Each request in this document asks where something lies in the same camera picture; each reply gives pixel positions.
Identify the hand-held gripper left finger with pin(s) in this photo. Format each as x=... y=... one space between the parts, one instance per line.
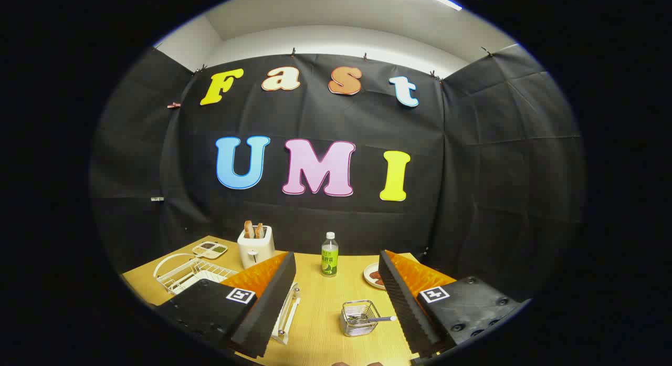
x=262 y=308

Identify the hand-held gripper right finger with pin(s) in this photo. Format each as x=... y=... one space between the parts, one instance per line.
x=407 y=308

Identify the white plate with meat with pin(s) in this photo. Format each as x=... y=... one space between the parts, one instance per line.
x=369 y=271

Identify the red-brown meat piece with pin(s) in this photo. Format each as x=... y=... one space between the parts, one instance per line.
x=376 y=276

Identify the white toaster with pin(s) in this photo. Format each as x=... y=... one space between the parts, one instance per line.
x=257 y=252

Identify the toast slice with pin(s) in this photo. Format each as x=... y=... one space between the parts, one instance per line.
x=249 y=229
x=259 y=230

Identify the white divided snack tray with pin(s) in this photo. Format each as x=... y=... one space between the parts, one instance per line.
x=209 y=250

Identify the green label drink bottle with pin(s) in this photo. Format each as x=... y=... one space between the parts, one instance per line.
x=329 y=263

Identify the black backdrop cloth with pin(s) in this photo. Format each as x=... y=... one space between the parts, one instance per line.
x=315 y=119

